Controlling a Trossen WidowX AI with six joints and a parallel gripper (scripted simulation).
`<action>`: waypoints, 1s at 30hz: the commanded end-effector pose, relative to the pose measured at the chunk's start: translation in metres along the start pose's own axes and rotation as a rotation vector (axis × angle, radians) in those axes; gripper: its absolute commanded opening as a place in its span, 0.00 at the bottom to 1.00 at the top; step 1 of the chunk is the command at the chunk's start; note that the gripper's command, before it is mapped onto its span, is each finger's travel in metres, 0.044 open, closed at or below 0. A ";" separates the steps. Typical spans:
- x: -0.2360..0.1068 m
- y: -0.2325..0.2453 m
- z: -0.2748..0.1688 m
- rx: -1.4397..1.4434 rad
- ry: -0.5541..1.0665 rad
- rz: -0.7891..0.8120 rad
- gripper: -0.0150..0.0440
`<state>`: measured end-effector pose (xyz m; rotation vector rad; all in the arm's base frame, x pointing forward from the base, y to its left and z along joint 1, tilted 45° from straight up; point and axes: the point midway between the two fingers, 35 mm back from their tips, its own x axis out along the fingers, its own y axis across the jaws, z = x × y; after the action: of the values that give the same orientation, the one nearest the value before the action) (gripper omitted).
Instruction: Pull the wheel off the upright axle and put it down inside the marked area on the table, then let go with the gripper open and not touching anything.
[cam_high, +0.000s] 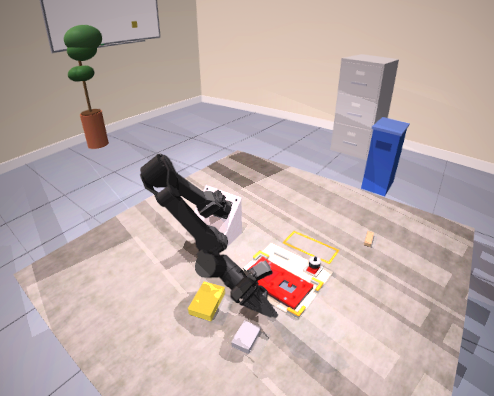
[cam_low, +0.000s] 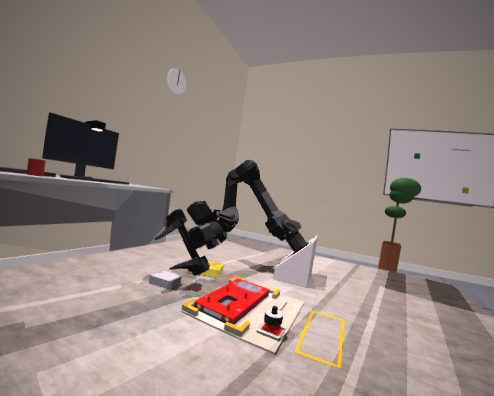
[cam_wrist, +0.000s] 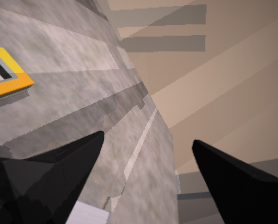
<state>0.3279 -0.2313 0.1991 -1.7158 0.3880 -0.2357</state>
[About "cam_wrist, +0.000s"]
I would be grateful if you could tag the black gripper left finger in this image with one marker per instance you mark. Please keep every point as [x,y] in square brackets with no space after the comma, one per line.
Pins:
[44,188]

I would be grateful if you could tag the pale lavender box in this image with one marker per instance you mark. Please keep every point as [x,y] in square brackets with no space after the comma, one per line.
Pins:
[83,213]

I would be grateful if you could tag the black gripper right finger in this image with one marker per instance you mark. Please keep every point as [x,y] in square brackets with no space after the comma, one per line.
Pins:
[242,193]

